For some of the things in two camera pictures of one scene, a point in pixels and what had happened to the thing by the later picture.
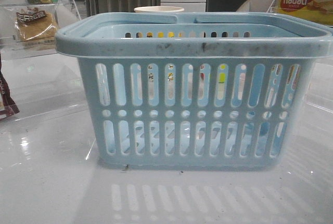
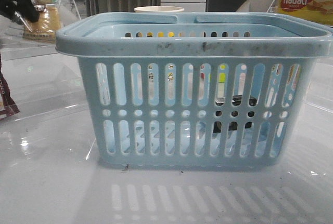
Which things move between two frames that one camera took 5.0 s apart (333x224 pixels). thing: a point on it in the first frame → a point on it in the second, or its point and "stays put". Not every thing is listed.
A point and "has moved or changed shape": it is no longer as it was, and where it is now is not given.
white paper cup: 158,9 stays put
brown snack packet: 8,106 stays put
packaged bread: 34,27 has moved or changed shape
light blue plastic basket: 168,89 stays put
